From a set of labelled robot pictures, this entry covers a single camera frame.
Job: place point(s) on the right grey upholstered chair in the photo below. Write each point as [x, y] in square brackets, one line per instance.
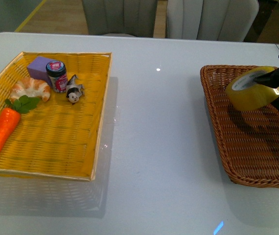
[211, 20]

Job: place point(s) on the panda figurine toy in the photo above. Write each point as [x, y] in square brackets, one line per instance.
[73, 90]

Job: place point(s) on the purple block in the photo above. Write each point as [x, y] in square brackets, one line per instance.
[37, 69]

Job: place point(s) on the brown wicker basket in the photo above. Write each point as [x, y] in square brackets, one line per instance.
[248, 142]

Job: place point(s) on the orange toy carrot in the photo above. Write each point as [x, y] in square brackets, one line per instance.
[11, 115]

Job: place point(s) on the yellow woven basket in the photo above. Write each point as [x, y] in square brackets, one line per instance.
[58, 139]

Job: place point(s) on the toy croissant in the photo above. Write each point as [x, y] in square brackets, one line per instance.
[32, 88]

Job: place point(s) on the left grey upholstered chair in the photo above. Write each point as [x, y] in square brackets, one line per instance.
[120, 17]

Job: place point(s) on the yellow packing tape roll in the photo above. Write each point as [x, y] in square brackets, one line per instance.
[246, 95]

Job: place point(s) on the small black lidded jar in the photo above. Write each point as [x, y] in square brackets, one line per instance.
[57, 73]

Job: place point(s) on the grey upholstered chair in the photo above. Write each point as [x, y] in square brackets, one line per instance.
[120, 17]
[211, 20]

